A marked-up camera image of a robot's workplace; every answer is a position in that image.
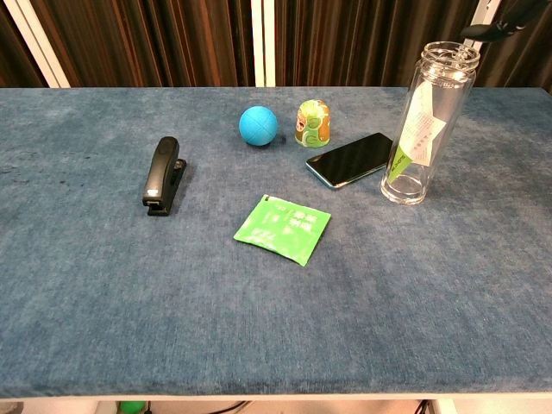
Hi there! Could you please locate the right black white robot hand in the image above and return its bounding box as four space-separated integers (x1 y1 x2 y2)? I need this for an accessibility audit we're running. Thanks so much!
459 0 552 43

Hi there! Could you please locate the dark brown curtain panel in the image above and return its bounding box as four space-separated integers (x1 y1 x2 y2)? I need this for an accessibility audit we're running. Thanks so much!
29 0 255 89
474 0 552 94
274 0 480 89
0 3 48 89

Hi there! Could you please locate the white green paper leaflet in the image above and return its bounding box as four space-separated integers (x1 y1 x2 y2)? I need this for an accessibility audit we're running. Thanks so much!
386 81 448 185

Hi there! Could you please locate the clear glass bottle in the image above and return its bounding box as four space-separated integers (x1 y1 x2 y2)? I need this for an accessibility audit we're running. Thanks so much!
379 41 481 206

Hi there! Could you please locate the black smartphone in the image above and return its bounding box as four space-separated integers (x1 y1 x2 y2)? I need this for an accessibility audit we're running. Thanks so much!
305 132 394 191

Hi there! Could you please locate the blue rubber ball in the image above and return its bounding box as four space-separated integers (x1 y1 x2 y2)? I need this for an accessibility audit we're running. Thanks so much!
238 105 280 147

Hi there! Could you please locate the green foil sachet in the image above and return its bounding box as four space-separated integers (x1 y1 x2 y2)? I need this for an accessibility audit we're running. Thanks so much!
233 193 332 267

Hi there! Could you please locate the black stapler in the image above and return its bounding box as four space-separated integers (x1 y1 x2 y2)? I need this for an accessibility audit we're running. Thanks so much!
141 136 188 217

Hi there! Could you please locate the white partition frame post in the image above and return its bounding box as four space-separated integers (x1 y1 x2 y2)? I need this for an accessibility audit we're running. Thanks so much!
463 0 504 49
251 0 277 89
3 0 71 89

